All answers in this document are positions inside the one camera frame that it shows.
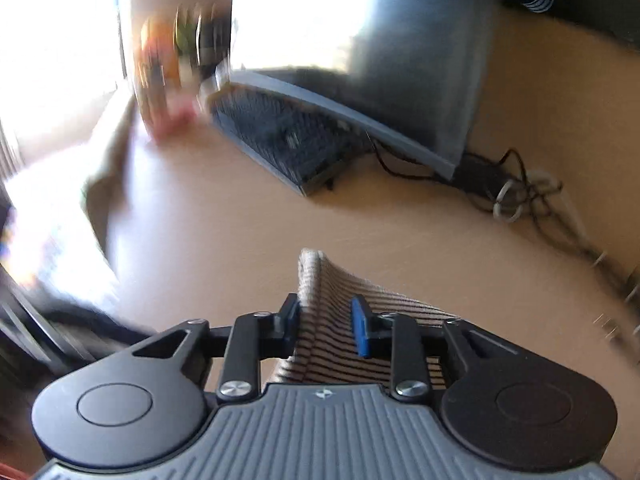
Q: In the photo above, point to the black adapter box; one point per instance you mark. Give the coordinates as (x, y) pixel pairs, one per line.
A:
(477, 175)

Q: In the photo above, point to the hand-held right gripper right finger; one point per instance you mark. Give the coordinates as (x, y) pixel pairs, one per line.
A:
(361, 325)

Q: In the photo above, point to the black computer monitor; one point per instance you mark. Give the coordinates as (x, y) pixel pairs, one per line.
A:
(400, 60)

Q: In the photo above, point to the striped beige garment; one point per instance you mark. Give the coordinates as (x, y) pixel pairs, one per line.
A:
(330, 300)

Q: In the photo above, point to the colourful blurred object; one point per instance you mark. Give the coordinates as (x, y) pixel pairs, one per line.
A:
(170, 70)

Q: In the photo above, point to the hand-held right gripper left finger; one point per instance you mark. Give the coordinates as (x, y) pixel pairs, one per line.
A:
(295, 320)

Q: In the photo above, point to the black keyboard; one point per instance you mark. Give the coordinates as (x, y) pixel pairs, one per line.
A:
(285, 135)

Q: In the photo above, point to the black socket strip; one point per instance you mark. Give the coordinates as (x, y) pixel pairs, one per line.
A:
(590, 5)

